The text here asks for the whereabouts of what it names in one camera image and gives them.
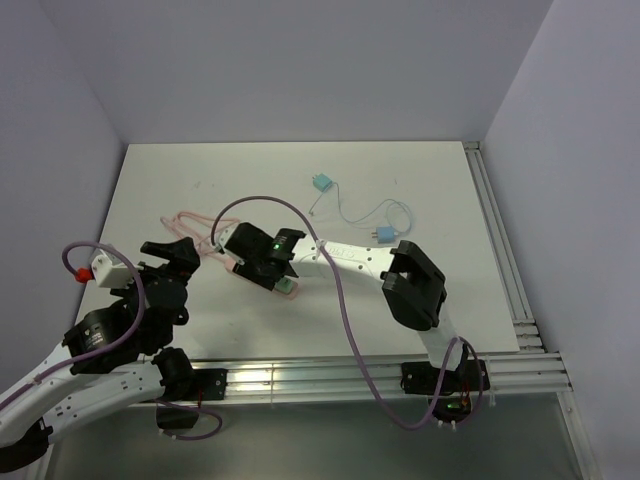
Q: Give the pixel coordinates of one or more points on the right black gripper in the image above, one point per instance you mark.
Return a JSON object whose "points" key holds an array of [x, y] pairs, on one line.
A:
{"points": [[247, 270]]}

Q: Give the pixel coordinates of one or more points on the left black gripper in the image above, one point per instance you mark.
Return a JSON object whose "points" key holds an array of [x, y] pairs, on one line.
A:
{"points": [[184, 259]]}

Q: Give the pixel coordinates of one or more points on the green charger plug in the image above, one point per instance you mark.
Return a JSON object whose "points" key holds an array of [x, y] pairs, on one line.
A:
{"points": [[284, 286]]}

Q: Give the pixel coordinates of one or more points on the pink power strip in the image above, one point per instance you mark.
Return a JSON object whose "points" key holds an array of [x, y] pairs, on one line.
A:
{"points": [[229, 266]]}

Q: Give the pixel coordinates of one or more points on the blue charger plug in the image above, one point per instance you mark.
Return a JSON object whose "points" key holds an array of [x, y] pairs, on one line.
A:
{"points": [[384, 235]]}

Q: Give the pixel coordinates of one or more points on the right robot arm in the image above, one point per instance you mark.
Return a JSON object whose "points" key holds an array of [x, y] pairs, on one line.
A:
{"points": [[412, 285]]}

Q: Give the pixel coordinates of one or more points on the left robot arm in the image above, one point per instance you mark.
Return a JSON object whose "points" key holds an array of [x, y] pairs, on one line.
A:
{"points": [[114, 357]]}

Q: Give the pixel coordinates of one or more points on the teal charger plug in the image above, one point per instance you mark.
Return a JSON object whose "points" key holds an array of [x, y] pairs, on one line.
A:
{"points": [[322, 182]]}

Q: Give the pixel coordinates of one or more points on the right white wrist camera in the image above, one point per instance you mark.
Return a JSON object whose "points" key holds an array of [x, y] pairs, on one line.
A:
{"points": [[222, 239]]}

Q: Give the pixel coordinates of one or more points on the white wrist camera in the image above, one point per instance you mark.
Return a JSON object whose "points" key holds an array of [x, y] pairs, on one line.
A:
{"points": [[106, 270], [222, 239]]}

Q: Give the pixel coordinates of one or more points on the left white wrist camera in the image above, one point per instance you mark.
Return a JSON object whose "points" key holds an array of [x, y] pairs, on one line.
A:
{"points": [[106, 270]]}

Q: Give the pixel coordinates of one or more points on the front aluminium rail frame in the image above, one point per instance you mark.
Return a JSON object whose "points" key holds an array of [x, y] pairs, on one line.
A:
{"points": [[316, 419]]}

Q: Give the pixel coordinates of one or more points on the aluminium rail frame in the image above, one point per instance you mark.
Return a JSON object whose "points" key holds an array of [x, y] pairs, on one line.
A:
{"points": [[316, 419], [527, 332]]}

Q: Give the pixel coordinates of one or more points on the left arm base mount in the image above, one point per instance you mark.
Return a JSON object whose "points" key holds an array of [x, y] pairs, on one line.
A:
{"points": [[176, 414]]}

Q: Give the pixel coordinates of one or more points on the right aluminium rail frame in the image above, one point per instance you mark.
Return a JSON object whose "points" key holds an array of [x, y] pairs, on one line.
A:
{"points": [[527, 332]]}

